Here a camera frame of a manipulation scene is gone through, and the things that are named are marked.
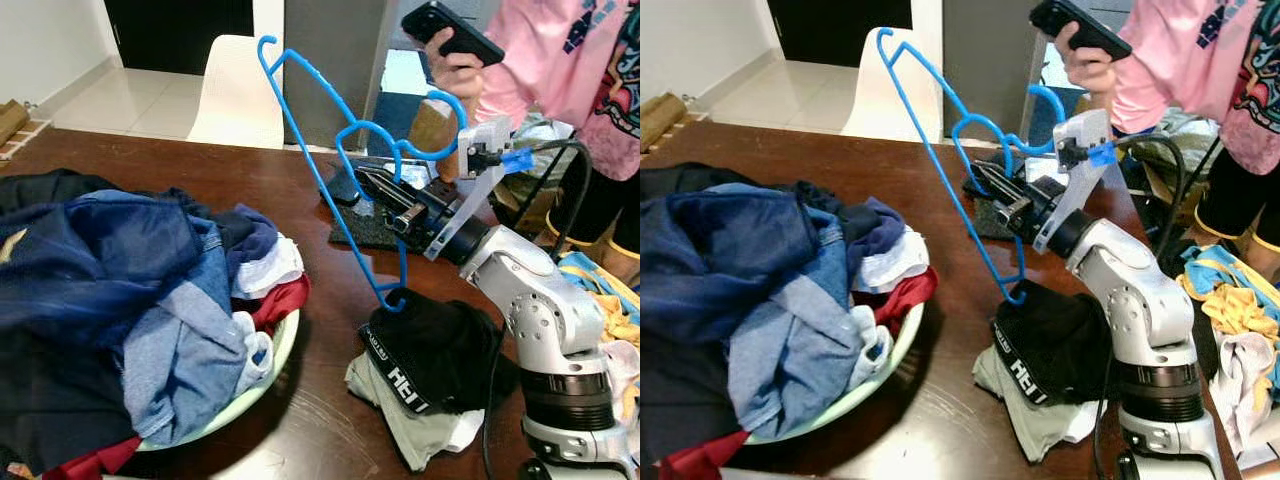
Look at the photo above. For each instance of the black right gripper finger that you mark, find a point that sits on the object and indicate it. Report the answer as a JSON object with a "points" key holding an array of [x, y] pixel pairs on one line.
{"points": [[1010, 210], [397, 212], [388, 184], [1006, 180]]}

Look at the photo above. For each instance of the blue plastic hanger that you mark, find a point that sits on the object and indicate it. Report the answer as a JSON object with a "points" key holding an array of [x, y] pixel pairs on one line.
{"points": [[325, 180], [945, 170]]}

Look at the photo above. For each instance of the black smartphone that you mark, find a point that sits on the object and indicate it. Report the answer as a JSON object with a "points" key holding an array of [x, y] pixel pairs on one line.
{"points": [[1075, 22], [450, 25]]}

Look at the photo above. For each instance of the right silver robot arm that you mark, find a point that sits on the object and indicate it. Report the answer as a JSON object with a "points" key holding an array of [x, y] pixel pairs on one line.
{"points": [[1140, 300], [540, 300]]}

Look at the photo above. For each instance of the person's right hand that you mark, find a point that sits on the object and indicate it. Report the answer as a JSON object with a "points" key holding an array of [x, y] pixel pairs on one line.
{"points": [[1090, 65], [455, 70]]}

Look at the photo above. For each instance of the black foam mat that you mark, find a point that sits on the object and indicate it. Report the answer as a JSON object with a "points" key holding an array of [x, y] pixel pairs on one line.
{"points": [[990, 215], [365, 232]]}

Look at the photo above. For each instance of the red garment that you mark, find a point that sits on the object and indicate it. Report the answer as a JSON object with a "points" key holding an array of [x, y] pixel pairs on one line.
{"points": [[915, 290], [285, 300]]}

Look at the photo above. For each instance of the white garment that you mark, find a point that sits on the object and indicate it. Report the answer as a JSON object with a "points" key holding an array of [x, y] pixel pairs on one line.
{"points": [[1250, 400], [622, 380], [270, 265], [895, 262]]}

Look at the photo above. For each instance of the black shorts with lettered band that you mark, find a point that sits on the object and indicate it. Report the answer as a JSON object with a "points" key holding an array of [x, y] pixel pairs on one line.
{"points": [[1060, 340], [440, 345]]}

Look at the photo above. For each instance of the violet-blue garment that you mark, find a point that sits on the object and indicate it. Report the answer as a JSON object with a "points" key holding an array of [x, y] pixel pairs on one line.
{"points": [[250, 240], [870, 225]]}

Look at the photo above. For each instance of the white plastic chair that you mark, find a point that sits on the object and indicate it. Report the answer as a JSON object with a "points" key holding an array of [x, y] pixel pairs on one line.
{"points": [[880, 100], [240, 95]]}

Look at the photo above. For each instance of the yellow garment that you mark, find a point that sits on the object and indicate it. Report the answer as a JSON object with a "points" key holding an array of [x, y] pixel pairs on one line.
{"points": [[1235, 305], [605, 300]]}

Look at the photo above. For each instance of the person in pink shirt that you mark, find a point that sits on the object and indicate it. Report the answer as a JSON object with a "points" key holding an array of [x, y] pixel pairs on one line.
{"points": [[1180, 60], [560, 60]]}

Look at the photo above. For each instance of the beige garment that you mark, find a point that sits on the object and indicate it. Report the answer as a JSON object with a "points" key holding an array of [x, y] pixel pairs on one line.
{"points": [[420, 435], [1040, 425]]}

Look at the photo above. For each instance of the grey-blue garment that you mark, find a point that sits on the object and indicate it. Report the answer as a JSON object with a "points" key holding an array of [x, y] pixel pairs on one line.
{"points": [[790, 350], [180, 350]]}

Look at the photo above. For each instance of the black garment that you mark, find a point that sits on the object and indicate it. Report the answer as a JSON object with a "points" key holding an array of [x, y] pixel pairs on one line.
{"points": [[50, 190], [690, 180]]}

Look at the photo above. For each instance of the navy blue garment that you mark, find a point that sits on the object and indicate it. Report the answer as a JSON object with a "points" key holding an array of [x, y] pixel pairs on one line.
{"points": [[740, 240], [100, 250]]}

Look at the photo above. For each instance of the dark navy garment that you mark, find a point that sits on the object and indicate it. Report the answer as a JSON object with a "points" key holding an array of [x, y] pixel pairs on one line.
{"points": [[50, 400], [680, 390]]}

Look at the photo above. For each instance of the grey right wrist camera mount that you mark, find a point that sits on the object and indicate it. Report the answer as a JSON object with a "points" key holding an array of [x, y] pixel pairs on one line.
{"points": [[487, 135], [1085, 135]]}

